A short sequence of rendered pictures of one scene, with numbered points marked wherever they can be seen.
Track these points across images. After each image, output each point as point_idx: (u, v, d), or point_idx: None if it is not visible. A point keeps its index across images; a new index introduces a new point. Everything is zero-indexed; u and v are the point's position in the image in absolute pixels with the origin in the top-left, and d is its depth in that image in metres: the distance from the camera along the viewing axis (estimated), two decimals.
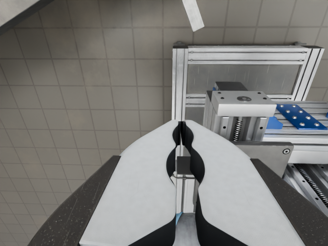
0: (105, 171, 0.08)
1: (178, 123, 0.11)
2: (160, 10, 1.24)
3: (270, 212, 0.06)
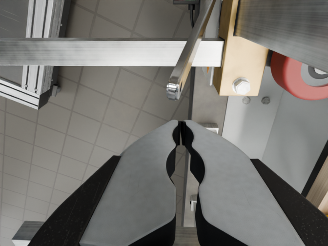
0: (105, 171, 0.08)
1: (178, 123, 0.11)
2: None
3: (270, 212, 0.06)
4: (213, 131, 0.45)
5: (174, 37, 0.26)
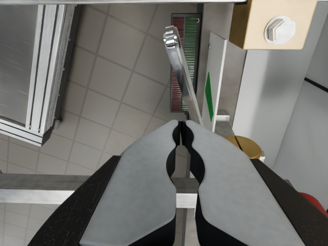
0: (105, 171, 0.08)
1: (178, 123, 0.11)
2: None
3: (270, 212, 0.06)
4: None
5: (171, 178, 0.29)
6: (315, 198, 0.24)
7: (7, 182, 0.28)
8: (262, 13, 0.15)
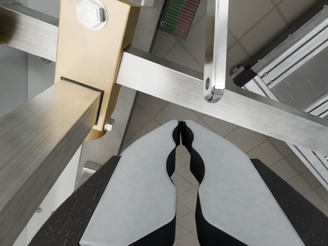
0: (105, 171, 0.08)
1: (178, 123, 0.11)
2: (191, 58, 1.00)
3: (270, 212, 0.06)
4: None
5: None
6: None
7: None
8: (109, 38, 0.15)
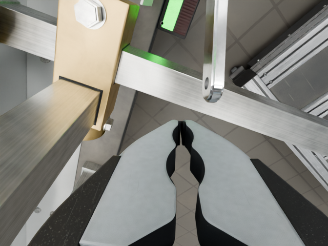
0: (105, 171, 0.08)
1: (178, 123, 0.11)
2: (190, 58, 0.99)
3: (270, 212, 0.06)
4: None
5: None
6: None
7: None
8: (108, 37, 0.15)
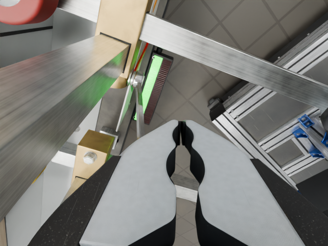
0: (105, 171, 0.08)
1: (178, 123, 0.11)
2: (175, 91, 1.18)
3: (270, 212, 0.06)
4: None
5: None
6: None
7: (307, 102, 0.28)
8: (98, 163, 0.34)
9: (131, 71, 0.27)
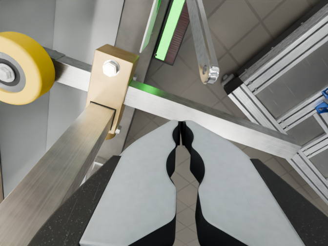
0: (105, 171, 0.08)
1: (178, 123, 0.11)
2: (186, 67, 1.10)
3: (270, 212, 0.06)
4: None
5: None
6: None
7: None
8: (120, 80, 0.26)
9: None
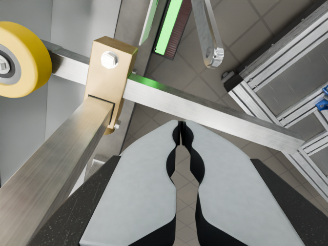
0: (105, 171, 0.08)
1: (178, 123, 0.11)
2: (185, 64, 1.10)
3: (270, 212, 0.06)
4: None
5: None
6: None
7: None
8: (119, 72, 0.25)
9: None
